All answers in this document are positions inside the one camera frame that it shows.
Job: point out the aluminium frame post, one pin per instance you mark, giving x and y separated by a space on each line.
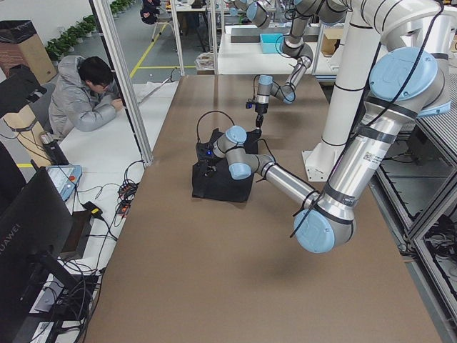
112 45

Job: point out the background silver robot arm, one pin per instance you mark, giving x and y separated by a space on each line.
256 11

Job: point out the teach pendant with red button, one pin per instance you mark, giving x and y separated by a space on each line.
65 178

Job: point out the black Huawei monitor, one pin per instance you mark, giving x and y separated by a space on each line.
34 230

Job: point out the black t-shirt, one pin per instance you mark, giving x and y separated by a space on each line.
221 186

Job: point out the blue plastic bin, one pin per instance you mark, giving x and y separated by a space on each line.
271 43

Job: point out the cardboard box with black bag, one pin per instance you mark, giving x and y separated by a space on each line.
20 44

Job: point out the orange power strip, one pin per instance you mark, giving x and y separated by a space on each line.
126 194

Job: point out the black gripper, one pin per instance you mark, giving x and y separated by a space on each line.
259 108
211 163

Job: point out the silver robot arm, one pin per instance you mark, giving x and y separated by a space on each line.
294 47
405 83

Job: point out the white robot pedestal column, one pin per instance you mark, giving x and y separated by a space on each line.
393 24

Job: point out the person in grey jacket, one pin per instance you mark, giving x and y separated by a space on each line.
85 96

